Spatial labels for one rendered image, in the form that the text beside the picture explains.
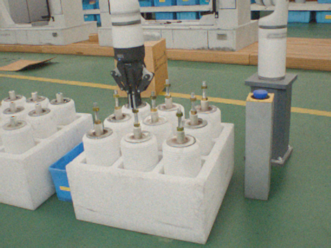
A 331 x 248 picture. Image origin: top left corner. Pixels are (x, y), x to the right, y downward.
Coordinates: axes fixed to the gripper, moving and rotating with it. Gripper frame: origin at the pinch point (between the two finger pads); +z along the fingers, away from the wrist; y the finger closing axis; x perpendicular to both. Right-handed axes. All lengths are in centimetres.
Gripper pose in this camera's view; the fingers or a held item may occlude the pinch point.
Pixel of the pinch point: (134, 100)
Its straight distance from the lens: 91.0
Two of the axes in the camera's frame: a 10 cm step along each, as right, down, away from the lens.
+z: 0.7, 9.3, 3.6
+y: 8.1, 1.6, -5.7
